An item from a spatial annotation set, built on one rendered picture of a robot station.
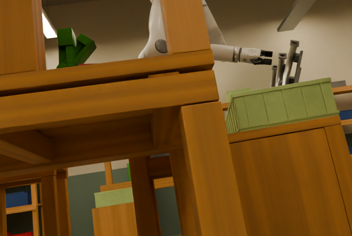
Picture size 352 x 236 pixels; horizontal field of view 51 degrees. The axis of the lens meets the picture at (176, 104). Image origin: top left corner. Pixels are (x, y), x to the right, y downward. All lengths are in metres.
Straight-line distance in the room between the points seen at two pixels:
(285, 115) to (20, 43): 1.08
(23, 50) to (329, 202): 1.18
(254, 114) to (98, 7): 6.38
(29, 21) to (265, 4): 7.22
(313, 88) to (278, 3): 6.45
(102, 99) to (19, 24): 0.26
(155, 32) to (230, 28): 5.82
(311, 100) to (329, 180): 0.33
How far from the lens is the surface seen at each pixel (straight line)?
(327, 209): 1.55
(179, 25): 0.86
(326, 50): 7.91
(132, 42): 7.31
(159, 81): 0.81
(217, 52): 1.94
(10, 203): 6.51
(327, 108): 1.64
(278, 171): 1.51
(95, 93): 0.81
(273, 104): 1.59
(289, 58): 1.82
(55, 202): 1.59
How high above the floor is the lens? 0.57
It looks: 14 degrees up
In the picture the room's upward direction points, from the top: 9 degrees counter-clockwise
